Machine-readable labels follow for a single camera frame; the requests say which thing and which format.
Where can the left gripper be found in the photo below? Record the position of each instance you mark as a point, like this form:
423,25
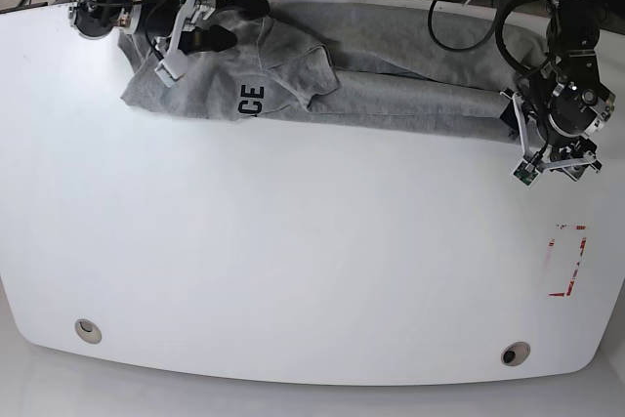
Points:
542,145

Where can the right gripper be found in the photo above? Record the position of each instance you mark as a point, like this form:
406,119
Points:
175,25

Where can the grey t-shirt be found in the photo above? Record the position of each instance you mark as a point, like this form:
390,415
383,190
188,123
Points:
354,64

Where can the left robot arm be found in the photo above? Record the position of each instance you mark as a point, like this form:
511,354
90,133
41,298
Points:
566,101

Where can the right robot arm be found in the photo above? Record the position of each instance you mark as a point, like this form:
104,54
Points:
95,19

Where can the red tape rectangle marking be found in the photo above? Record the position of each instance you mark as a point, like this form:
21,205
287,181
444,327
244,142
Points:
564,258

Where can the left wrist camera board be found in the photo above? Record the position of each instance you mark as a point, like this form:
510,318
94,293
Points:
526,173

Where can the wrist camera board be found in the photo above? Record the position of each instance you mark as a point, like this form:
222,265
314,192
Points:
172,68
526,173

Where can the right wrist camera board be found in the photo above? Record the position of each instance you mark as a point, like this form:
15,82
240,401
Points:
172,68

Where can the right table cable grommet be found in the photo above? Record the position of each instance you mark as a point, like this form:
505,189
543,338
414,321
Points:
515,354

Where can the table cable grommet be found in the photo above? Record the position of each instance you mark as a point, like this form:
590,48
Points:
515,354
88,331

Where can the left table cable grommet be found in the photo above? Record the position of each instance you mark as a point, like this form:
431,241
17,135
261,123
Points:
88,331

